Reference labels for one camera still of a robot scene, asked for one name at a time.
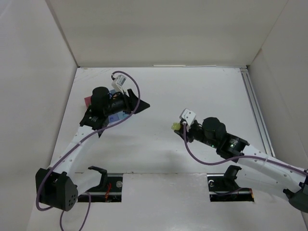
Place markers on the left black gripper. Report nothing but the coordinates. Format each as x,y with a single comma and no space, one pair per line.
131,101

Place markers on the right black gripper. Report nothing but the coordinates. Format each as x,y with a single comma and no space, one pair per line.
186,133

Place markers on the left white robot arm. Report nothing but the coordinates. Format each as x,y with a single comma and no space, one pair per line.
58,186

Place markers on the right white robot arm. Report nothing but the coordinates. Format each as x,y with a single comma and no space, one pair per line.
250,168

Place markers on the dark blue drawer bin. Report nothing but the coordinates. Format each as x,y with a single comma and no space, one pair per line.
113,118

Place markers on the pink drawer bin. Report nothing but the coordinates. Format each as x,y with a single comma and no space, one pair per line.
87,101

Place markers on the white strip back edge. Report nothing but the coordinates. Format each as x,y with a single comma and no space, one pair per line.
180,65

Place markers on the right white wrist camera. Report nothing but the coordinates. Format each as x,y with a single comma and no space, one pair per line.
188,116

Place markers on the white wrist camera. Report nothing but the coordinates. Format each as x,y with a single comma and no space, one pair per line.
188,116
118,83

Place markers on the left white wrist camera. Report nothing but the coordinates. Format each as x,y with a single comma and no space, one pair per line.
118,83

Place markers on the aluminium rail right edge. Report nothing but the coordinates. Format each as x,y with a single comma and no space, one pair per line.
261,126

